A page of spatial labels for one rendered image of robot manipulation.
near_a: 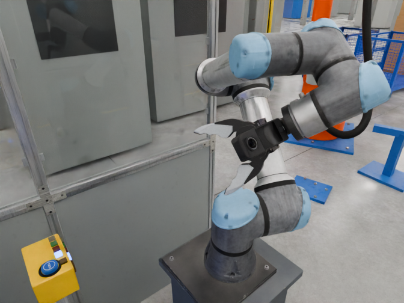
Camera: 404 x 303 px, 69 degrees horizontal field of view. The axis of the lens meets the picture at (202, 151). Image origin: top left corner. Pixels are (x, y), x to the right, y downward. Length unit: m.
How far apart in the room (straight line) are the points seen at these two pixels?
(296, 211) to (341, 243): 1.81
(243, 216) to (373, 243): 2.06
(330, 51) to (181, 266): 0.66
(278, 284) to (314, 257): 1.52
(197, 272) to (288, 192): 0.34
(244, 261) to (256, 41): 0.56
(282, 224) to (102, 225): 0.94
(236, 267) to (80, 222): 0.82
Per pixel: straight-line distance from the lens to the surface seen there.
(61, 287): 0.93
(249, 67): 0.51
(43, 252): 0.97
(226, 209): 0.74
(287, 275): 0.94
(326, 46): 0.58
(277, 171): 0.83
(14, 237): 1.41
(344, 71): 0.56
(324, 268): 2.38
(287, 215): 0.80
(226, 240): 0.78
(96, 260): 1.63
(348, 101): 0.54
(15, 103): 1.18
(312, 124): 0.55
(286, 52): 0.54
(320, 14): 3.97
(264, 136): 0.53
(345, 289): 2.32
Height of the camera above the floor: 1.71
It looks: 29 degrees down
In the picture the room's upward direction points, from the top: straight up
